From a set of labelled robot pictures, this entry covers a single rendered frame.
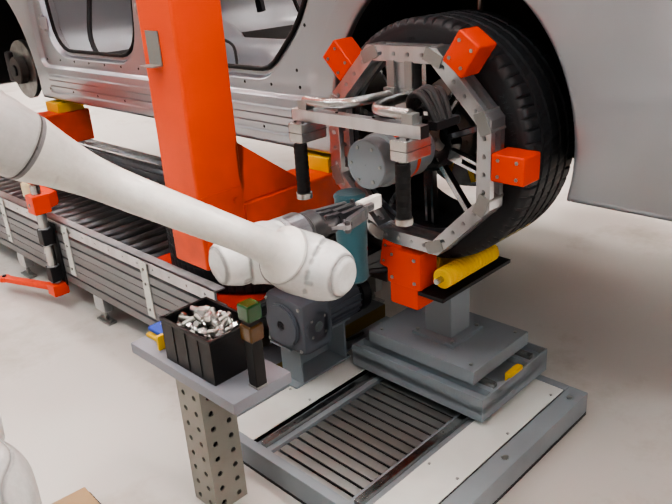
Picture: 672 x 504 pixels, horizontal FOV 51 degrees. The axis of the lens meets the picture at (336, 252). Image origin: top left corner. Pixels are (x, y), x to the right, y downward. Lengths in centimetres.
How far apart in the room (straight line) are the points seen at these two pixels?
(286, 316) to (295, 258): 96
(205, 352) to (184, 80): 72
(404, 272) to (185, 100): 75
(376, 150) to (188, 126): 52
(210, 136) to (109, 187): 90
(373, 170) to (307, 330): 57
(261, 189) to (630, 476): 131
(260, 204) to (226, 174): 16
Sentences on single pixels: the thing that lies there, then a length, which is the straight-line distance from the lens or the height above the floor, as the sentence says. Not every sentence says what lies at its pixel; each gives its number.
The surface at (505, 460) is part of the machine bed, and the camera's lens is 200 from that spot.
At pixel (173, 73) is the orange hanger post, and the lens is 194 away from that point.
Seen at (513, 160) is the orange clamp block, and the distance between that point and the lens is 170.
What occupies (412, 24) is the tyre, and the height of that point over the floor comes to 116.
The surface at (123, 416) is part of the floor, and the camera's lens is 246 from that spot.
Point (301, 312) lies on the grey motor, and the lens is 207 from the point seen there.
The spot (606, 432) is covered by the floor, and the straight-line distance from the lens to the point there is 228.
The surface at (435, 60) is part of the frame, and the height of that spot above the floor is 109.
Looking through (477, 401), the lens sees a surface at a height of 16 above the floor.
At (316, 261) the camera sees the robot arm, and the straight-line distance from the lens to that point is 116.
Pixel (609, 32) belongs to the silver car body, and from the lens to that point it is 172.
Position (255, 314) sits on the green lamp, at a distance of 154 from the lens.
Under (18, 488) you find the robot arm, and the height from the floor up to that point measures 63.
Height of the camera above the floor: 134
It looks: 23 degrees down
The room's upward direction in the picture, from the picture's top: 4 degrees counter-clockwise
